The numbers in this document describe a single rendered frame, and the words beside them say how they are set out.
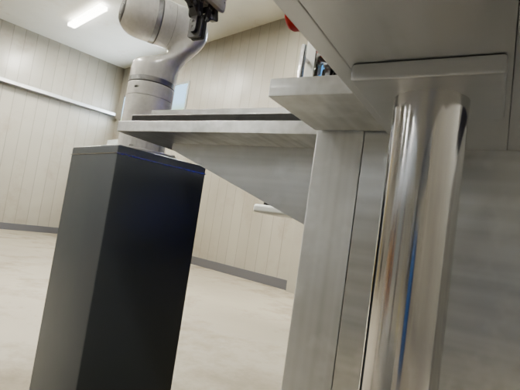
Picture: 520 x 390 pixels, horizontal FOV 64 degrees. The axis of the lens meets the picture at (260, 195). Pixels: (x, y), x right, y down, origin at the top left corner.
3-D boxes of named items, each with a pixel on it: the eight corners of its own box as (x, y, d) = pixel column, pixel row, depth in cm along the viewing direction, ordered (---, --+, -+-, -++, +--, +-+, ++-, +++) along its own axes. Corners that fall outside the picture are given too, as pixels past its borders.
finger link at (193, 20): (196, -3, 82) (191, 29, 81) (206, 5, 84) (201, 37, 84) (184, -1, 83) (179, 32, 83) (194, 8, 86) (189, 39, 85)
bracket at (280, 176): (336, 234, 65) (347, 153, 66) (329, 234, 63) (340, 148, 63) (172, 211, 82) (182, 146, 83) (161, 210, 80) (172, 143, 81)
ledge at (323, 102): (429, 131, 47) (430, 114, 48) (407, 91, 36) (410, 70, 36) (314, 130, 54) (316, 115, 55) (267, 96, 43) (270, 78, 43)
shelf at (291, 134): (443, 203, 112) (443, 195, 113) (380, 135, 52) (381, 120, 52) (284, 188, 137) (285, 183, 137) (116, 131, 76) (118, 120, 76)
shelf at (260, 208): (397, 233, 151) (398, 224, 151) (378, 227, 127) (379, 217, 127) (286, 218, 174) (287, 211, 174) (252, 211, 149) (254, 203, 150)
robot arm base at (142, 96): (88, 148, 109) (100, 80, 110) (152, 164, 122) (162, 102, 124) (124, 147, 95) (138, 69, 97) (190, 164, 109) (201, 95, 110)
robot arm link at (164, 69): (123, 86, 112) (138, 1, 114) (187, 104, 122) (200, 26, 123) (134, 75, 102) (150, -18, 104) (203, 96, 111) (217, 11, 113)
